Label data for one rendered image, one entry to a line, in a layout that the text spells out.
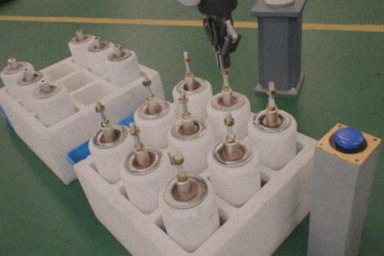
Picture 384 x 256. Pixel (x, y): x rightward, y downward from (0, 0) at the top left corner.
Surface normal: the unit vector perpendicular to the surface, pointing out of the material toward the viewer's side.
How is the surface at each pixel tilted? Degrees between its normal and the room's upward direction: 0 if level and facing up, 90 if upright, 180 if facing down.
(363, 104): 0
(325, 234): 90
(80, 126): 90
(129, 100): 90
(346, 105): 0
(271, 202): 90
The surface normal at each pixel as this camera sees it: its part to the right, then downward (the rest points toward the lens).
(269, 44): -0.40, 0.57
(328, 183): -0.72, 0.48
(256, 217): 0.68, 0.34
